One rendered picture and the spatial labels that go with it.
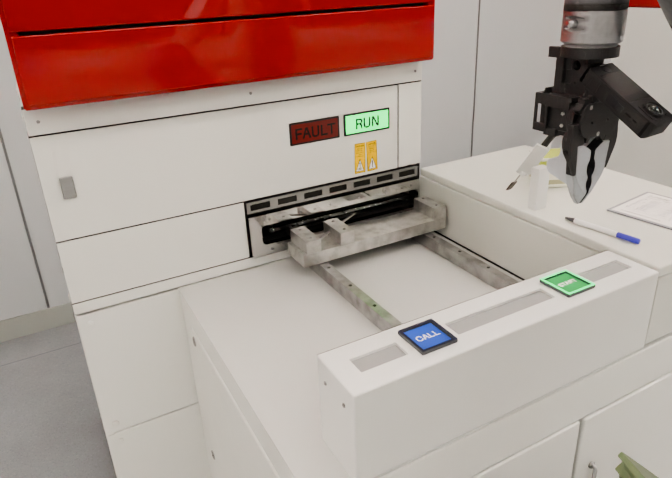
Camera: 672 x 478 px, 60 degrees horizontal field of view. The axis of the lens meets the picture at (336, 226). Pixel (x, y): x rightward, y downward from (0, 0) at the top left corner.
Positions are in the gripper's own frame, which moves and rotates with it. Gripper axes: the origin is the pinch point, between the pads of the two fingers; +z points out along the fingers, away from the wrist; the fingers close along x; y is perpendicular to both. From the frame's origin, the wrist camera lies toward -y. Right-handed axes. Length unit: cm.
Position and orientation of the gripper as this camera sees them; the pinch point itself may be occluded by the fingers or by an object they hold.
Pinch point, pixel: (583, 196)
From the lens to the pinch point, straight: 87.5
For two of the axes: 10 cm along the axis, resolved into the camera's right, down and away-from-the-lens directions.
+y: -4.8, -3.3, 8.1
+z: 0.4, 9.2, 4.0
